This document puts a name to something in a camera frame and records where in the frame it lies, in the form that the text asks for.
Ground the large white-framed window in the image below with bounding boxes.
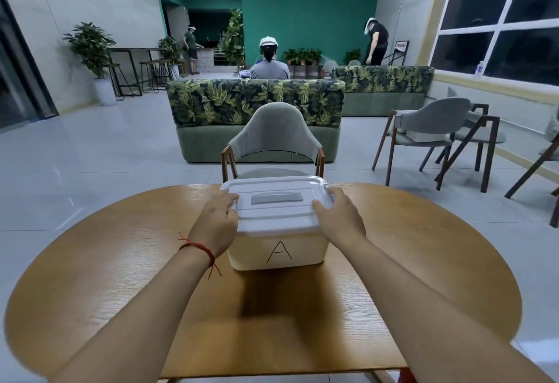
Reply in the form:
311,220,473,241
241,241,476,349
430,0,559,87

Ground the white lid with grey handle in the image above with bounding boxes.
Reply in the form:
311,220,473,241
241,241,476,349
220,176,335,227

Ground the tall large-leaf potted plant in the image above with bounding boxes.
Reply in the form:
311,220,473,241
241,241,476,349
217,8,245,74

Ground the red string bracelet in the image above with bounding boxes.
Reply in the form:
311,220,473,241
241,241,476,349
178,233,222,279

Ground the grey chair with wooden frame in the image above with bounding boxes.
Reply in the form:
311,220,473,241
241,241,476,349
372,97,473,187
435,103,507,194
504,107,559,229

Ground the black standing sign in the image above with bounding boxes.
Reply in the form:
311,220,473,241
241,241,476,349
388,40,411,66

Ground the grey round-back armchair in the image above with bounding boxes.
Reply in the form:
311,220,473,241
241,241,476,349
220,102,326,183

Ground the person's right hand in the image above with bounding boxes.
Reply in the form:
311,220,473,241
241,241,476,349
311,186,367,249

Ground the person's right forearm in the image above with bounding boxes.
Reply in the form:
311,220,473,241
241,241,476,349
335,233,558,383

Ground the potted plant in white pot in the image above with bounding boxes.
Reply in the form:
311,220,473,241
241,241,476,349
62,22,118,107

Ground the black bar stool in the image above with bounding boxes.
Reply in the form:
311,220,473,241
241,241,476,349
139,60,163,94
158,58,176,86

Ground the row of small potted plants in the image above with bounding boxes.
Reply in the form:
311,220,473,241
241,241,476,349
282,47,324,79

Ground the person's left hand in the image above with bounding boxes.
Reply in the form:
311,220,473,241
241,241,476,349
188,190,240,261

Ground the small leafy potted plant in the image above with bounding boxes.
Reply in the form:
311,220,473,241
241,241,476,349
158,35,184,81

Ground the white plastic storage box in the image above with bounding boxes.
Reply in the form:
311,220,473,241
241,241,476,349
226,220,331,272

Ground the dark glass door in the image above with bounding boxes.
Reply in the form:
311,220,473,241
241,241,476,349
0,0,60,135

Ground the leaf print green sofa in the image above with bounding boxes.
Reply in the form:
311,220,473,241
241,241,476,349
331,65,436,117
166,77,347,164

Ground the black high bar table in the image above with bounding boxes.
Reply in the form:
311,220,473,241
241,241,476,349
108,47,170,98

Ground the person's left forearm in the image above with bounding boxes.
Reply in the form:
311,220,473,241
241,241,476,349
52,240,218,383

